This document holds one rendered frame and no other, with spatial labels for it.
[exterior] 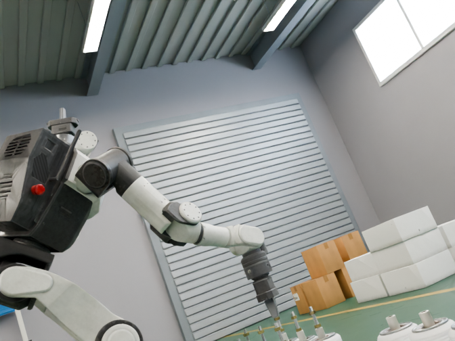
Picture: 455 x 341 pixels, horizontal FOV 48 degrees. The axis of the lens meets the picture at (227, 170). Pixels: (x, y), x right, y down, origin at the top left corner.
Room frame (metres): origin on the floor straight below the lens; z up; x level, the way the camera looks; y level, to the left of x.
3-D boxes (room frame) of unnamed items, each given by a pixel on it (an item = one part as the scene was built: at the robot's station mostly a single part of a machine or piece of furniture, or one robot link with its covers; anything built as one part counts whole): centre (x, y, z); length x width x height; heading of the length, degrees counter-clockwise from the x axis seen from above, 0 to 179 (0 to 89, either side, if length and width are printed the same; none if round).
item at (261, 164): (7.30, -0.15, 1.55); 3.20 x 0.12 x 3.10; 118
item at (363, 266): (4.50, -0.92, 0.27); 0.39 x 0.39 x 0.18; 30
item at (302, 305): (5.66, -0.34, 0.15); 0.30 x 0.24 x 0.30; 117
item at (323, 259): (5.43, -0.58, 0.45); 0.30 x 0.24 x 0.30; 30
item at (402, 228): (4.13, -1.09, 0.45); 0.39 x 0.39 x 0.18; 29
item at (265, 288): (1.71, 0.03, 0.46); 0.13 x 0.10 x 0.12; 167
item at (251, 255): (1.73, 0.02, 0.57); 0.11 x 0.11 x 0.11; 46
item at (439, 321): (1.10, -0.27, 0.25); 0.08 x 0.08 x 0.01
